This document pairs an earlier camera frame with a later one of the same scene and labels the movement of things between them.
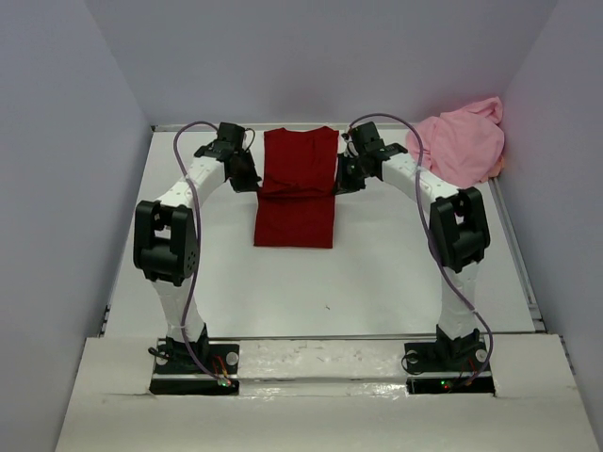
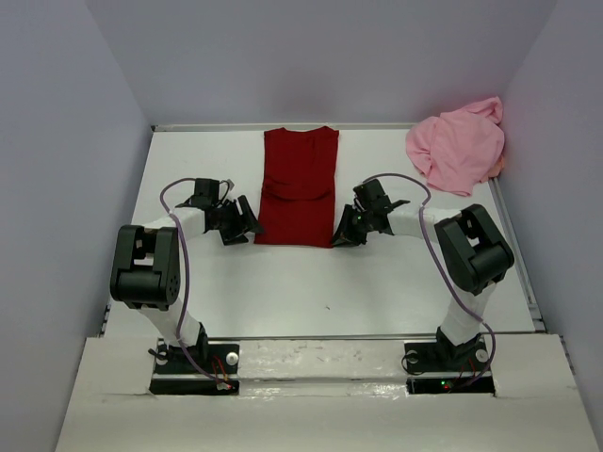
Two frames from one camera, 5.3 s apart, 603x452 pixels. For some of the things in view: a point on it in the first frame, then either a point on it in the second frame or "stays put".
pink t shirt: (464, 147) stays put
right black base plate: (444, 367) stays put
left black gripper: (249, 184) -> (241, 224)
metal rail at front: (309, 338) stays put
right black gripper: (343, 183) -> (345, 234)
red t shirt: (295, 202) stays put
